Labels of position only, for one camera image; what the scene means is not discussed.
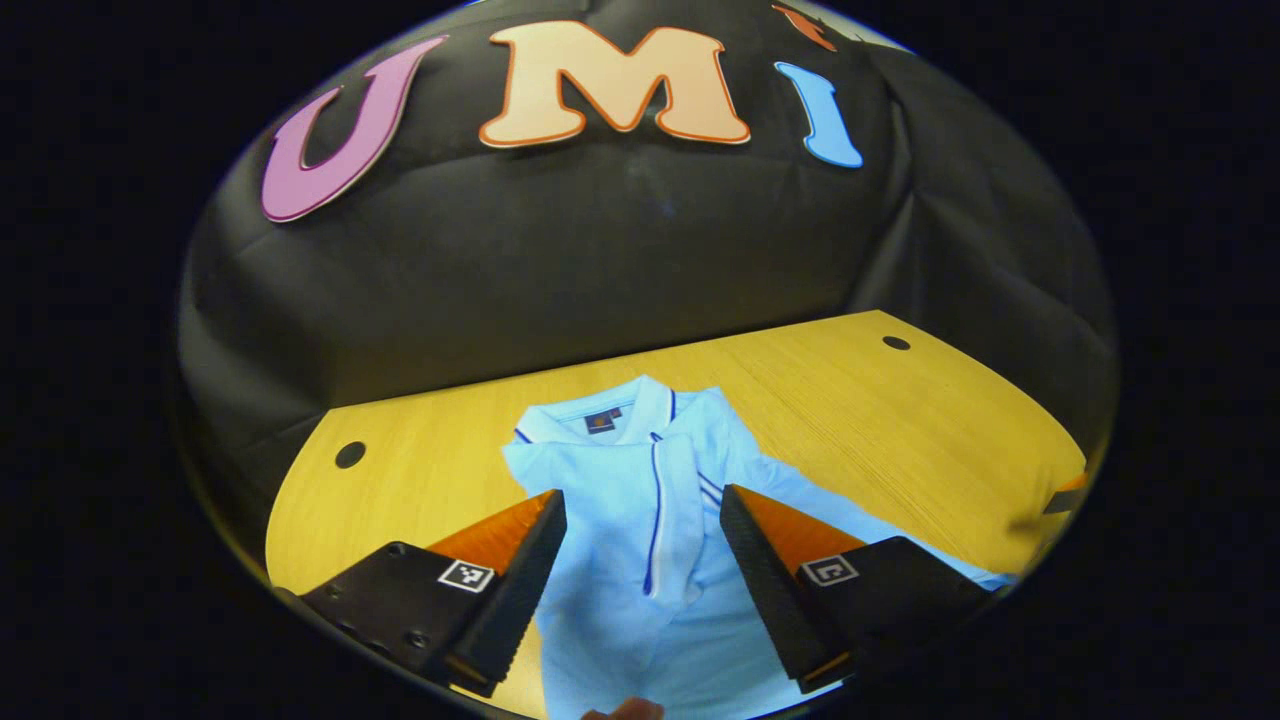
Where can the light blue T-shirt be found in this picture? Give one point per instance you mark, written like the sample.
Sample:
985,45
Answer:
640,600

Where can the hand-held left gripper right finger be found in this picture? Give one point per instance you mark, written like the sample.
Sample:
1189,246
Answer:
765,590

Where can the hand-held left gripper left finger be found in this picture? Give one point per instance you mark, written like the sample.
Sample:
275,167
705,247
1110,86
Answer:
525,590

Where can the black backdrop cloth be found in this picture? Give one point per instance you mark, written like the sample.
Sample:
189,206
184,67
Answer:
600,250

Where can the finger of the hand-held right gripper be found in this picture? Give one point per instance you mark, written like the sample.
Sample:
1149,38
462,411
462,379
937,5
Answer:
1060,502

